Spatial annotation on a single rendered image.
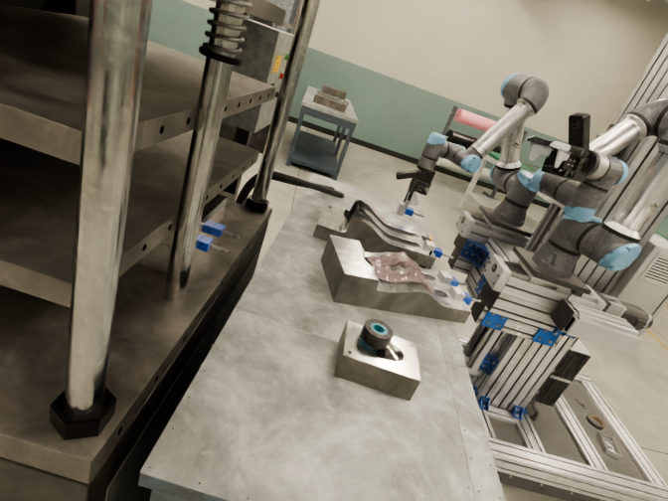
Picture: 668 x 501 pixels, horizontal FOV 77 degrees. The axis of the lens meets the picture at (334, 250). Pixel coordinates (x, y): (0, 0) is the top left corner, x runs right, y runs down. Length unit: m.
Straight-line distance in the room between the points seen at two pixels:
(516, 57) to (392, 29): 2.25
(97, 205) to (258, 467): 0.53
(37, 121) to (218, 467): 0.61
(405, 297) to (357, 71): 6.86
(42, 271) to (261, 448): 0.49
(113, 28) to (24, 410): 0.66
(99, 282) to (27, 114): 0.24
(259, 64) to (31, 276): 1.25
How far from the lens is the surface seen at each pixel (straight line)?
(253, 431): 0.91
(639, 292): 2.11
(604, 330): 1.77
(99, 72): 0.57
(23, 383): 0.99
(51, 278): 0.80
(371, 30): 8.03
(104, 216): 0.62
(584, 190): 1.39
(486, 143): 1.90
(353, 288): 1.31
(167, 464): 0.84
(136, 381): 0.98
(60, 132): 0.69
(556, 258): 1.70
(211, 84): 0.95
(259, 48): 1.81
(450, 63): 8.30
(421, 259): 1.73
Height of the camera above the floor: 1.50
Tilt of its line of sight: 25 degrees down
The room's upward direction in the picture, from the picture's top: 21 degrees clockwise
